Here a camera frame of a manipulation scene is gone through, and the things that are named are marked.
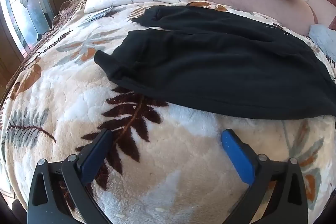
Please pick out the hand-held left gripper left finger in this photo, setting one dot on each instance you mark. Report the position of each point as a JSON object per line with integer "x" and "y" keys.
{"x": 95, "y": 154}

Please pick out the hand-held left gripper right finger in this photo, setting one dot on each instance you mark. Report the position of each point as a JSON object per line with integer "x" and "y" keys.
{"x": 236, "y": 154}

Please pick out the black pants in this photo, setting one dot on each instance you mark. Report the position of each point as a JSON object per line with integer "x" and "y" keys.
{"x": 210, "y": 66}

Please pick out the leaf print fleece blanket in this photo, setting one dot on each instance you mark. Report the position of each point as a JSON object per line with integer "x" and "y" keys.
{"x": 162, "y": 161}

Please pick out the grey booklet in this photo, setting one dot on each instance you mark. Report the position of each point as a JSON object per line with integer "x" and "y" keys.
{"x": 101, "y": 13}

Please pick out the light blue quilted pillow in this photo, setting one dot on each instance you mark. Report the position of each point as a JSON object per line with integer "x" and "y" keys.
{"x": 324, "y": 39}

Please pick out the stained glass window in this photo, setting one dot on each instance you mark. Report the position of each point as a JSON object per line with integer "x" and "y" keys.
{"x": 23, "y": 3}

